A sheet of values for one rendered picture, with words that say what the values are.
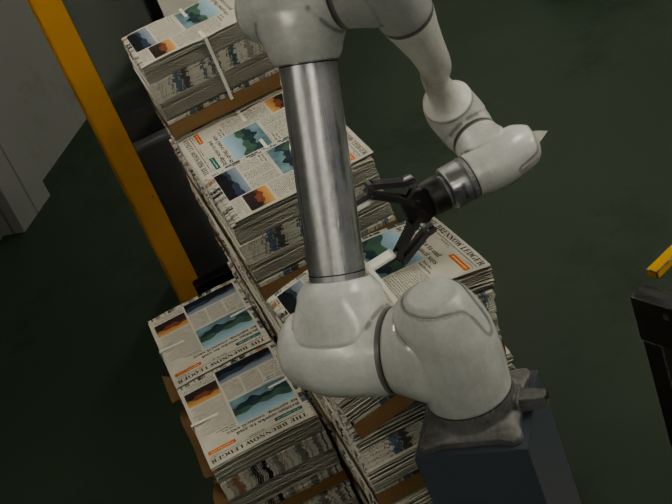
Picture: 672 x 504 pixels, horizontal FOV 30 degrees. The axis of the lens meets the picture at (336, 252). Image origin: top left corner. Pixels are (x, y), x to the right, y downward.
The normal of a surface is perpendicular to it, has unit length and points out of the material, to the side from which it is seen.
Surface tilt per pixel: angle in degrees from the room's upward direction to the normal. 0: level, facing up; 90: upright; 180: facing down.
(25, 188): 90
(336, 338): 56
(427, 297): 6
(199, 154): 0
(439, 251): 9
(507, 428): 15
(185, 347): 1
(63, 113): 90
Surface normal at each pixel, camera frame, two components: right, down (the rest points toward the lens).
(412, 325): -0.64, 0.06
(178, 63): 0.32, 0.43
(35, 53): 0.92, -0.14
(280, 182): -0.32, -0.79
